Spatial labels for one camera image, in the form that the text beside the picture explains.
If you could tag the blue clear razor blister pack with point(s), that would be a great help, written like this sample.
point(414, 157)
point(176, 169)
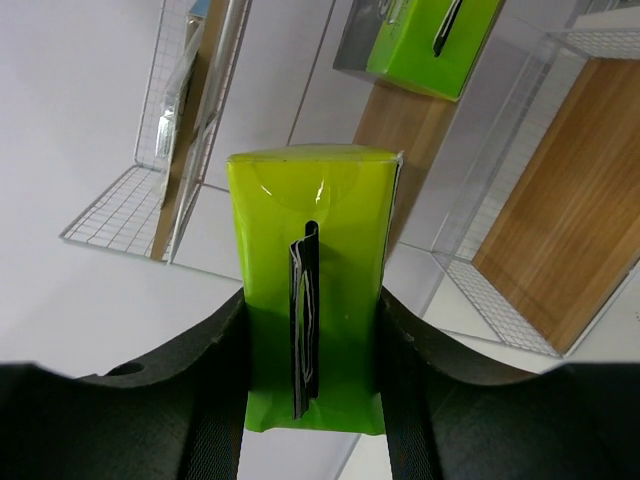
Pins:
point(176, 92)

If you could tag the green black razor box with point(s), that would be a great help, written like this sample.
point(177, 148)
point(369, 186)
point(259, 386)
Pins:
point(312, 225)
point(425, 46)

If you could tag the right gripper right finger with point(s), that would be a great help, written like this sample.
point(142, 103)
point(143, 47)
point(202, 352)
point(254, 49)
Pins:
point(451, 412)

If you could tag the white wire wooden shelf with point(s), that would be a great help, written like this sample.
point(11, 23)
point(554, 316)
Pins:
point(516, 216)

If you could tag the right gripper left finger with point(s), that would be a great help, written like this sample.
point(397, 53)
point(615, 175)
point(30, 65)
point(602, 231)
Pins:
point(176, 412)

